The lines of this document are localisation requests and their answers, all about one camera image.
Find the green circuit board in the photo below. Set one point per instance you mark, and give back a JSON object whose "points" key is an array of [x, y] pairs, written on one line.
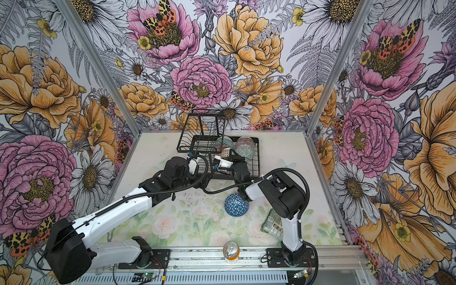
{"points": [[143, 278]]}

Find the mint green bowl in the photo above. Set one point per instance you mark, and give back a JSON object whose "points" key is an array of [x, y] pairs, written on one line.
{"points": [[223, 142]]}

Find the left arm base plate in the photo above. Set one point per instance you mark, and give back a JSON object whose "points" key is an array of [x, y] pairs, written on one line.
{"points": [[153, 259]]}

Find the orange patterned bowl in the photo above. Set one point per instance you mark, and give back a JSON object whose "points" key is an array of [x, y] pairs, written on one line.
{"points": [[225, 153]]}

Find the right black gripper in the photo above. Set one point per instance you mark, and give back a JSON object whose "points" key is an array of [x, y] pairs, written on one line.
{"points": [[236, 158]]}

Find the orange lidded jar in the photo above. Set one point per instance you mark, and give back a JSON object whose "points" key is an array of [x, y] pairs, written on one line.
{"points": [[231, 251]]}

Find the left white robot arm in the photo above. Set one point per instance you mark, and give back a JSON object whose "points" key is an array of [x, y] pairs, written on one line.
{"points": [[73, 247]]}

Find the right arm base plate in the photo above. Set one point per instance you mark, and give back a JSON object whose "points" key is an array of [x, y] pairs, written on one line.
{"points": [[304, 257]]}

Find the black wire dish rack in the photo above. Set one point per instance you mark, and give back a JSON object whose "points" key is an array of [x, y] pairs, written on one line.
{"points": [[200, 130]]}

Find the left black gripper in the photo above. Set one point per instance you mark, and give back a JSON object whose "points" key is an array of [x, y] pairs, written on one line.
{"points": [[203, 183]]}

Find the green snack packet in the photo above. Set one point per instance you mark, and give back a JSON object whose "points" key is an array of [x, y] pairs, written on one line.
{"points": [[273, 225]]}

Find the grey green patterned bowl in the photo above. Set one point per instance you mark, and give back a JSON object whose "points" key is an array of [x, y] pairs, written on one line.
{"points": [[245, 151]]}

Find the aluminium front rail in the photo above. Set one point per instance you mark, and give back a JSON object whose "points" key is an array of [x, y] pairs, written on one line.
{"points": [[342, 265]]}

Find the pink striped bowl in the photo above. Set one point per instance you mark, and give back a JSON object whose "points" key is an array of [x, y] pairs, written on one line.
{"points": [[245, 141]]}

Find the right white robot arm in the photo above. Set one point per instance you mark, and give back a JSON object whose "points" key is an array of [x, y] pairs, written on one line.
{"points": [[285, 189]]}

